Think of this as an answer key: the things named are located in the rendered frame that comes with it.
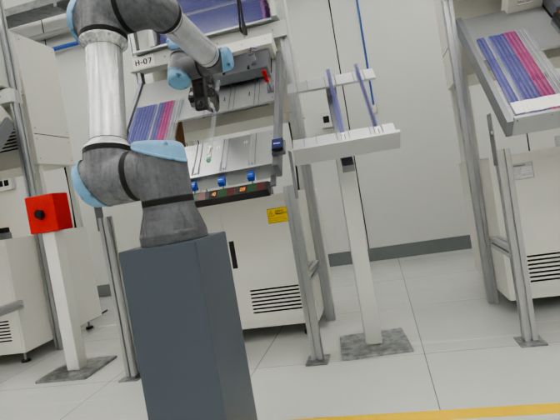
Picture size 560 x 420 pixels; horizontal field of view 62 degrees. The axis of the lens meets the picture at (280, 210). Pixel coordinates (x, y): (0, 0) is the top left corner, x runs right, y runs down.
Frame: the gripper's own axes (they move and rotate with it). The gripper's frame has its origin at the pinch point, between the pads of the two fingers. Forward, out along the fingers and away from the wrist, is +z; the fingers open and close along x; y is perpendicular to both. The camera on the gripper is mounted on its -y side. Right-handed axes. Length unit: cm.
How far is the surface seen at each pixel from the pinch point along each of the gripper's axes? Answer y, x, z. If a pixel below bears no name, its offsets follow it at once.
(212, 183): -31.2, 2.4, 3.8
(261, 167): -31.4, -17.5, -0.3
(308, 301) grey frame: -73, -25, 27
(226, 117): 30.8, 8.4, 38.3
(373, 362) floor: -94, -43, 36
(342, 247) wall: 23, -28, 197
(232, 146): -16.0, -5.6, 3.9
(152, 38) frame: 54, 30, 1
